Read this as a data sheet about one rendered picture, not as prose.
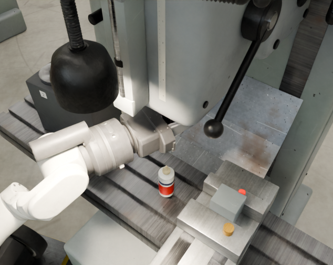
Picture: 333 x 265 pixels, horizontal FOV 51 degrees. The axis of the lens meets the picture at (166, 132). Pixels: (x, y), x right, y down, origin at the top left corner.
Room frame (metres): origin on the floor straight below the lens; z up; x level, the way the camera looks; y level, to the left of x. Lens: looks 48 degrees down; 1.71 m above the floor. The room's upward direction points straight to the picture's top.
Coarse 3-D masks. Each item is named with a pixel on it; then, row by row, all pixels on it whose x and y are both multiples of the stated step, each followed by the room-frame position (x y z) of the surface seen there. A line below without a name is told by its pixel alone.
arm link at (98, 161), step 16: (64, 128) 0.39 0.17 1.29; (80, 128) 0.39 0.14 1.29; (32, 144) 0.35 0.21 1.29; (48, 144) 0.35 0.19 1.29; (64, 144) 0.36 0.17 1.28; (80, 144) 0.38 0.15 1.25; (96, 144) 0.38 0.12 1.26; (48, 160) 0.35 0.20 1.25; (64, 160) 0.34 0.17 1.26; (80, 160) 0.35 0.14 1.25; (96, 160) 0.36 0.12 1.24
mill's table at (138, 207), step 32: (0, 128) 0.74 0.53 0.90; (32, 128) 0.73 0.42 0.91; (160, 160) 0.60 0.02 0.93; (96, 192) 0.49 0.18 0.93; (128, 192) 0.50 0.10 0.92; (192, 192) 0.49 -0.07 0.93; (128, 224) 0.42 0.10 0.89; (160, 224) 0.40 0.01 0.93; (288, 224) 0.40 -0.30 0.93; (256, 256) 0.33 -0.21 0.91; (288, 256) 0.32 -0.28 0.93; (320, 256) 0.32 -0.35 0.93
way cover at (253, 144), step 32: (224, 96) 0.77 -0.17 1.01; (256, 96) 0.73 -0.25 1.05; (288, 96) 0.70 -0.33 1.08; (192, 128) 0.74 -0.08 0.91; (224, 128) 0.71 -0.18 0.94; (256, 128) 0.68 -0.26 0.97; (288, 128) 0.64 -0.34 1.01; (192, 160) 0.64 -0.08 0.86; (224, 160) 0.63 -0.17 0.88; (256, 160) 0.61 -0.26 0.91
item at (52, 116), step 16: (48, 64) 0.78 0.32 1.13; (32, 80) 0.72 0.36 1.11; (48, 80) 0.71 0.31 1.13; (32, 96) 0.72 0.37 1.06; (48, 96) 0.68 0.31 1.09; (48, 112) 0.69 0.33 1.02; (64, 112) 0.66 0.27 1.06; (96, 112) 0.63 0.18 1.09; (112, 112) 0.68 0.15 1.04; (48, 128) 0.71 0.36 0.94
